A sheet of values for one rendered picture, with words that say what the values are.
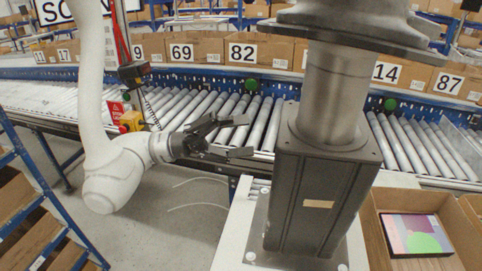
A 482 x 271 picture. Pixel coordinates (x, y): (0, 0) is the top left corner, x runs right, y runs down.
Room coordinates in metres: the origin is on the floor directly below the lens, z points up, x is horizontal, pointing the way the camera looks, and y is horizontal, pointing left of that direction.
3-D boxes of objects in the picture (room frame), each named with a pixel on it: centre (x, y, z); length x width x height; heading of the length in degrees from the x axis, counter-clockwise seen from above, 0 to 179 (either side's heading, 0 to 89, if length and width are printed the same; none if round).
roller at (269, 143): (0.93, -0.16, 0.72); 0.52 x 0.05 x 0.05; 165
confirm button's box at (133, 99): (0.78, 0.44, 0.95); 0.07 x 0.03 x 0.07; 75
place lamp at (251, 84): (1.21, -0.06, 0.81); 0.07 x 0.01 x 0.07; 75
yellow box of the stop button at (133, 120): (0.74, 0.41, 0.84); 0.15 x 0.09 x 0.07; 75
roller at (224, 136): (0.98, 0.03, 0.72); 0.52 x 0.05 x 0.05; 165
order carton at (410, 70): (1.21, -0.89, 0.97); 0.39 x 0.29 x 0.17; 75
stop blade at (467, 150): (0.69, -1.07, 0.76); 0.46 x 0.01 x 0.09; 165
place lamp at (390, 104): (1.00, -0.81, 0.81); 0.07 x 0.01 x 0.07; 75
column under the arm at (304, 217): (0.34, -0.16, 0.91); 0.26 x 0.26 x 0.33; 77
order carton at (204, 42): (1.51, 0.25, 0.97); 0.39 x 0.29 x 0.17; 75
